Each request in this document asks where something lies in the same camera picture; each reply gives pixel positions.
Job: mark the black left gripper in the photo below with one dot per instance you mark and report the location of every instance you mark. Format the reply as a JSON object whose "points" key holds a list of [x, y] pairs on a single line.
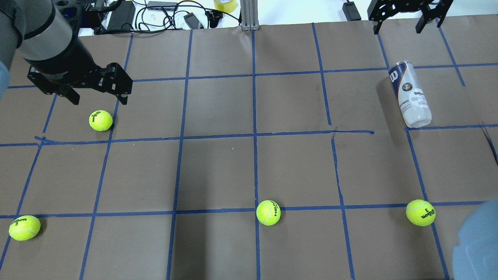
{"points": [[69, 64]]}

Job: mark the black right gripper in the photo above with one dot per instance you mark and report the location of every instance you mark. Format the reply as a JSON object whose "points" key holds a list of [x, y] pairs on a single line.
{"points": [[404, 9]]}

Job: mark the clear tennis ball can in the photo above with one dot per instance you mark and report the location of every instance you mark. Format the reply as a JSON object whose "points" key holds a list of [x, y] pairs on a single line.
{"points": [[409, 94]]}

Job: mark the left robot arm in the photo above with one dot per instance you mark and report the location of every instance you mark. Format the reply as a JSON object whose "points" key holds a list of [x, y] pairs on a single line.
{"points": [[59, 61]]}

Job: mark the near Wilson tennis ball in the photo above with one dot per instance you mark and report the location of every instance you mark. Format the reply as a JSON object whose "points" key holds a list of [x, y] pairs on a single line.
{"points": [[100, 120]]}

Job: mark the wilson tennis ball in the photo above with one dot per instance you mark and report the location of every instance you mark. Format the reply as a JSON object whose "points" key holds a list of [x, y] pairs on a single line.
{"points": [[24, 228], [100, 120]]}

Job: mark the far Wilson tennis ball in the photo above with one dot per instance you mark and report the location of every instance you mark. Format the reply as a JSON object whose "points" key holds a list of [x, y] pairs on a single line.
{"points": [[24, 228]]}

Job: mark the tennis ball near right gripper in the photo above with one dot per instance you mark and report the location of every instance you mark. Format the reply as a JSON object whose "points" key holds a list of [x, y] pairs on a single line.
{"points": [[420, 212]]}

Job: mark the centre Head tennis ball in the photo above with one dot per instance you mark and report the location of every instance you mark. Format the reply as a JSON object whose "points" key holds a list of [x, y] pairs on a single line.
{"points": [[268, 212]]}

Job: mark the small black adapter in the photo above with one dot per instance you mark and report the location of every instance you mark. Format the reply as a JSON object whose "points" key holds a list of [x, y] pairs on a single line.
{"points": [[350, 11]]}

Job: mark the black power adapter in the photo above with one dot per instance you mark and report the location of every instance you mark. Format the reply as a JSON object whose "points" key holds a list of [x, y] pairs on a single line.
{"points": [[121, 19]]}

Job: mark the yellow tape roll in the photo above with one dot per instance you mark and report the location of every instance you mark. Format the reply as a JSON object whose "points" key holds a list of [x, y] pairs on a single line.
{"points": [[227, 6]]}

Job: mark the aluminium frame post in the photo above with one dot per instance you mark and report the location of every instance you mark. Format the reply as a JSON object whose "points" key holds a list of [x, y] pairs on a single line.
{"points": [[249, 15]]}

